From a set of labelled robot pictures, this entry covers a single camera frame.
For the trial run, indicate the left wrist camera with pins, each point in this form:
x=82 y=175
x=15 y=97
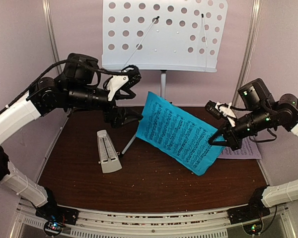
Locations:
x=119 y=86

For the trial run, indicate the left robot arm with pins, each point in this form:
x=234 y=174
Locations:
x=81 y=86

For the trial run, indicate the white music stand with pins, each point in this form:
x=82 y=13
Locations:
x=164 y=35

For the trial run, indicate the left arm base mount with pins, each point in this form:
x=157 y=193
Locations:
x=55 y=224

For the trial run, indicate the purple sheet music page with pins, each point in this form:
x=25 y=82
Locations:
x=249 y=150

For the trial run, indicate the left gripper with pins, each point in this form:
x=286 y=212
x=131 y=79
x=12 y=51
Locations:
x=117 y=121

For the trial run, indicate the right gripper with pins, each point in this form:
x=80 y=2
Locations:
x=231 y=139

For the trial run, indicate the grey metronome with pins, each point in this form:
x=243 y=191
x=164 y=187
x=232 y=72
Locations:
x=108 y=157

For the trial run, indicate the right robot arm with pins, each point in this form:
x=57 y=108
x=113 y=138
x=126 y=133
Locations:
x=263 y=113

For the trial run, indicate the blue sheet music page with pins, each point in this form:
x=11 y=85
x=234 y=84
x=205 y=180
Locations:
x=178 y=134

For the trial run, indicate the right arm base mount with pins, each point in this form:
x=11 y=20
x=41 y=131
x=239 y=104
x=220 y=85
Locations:
x=250 y=217

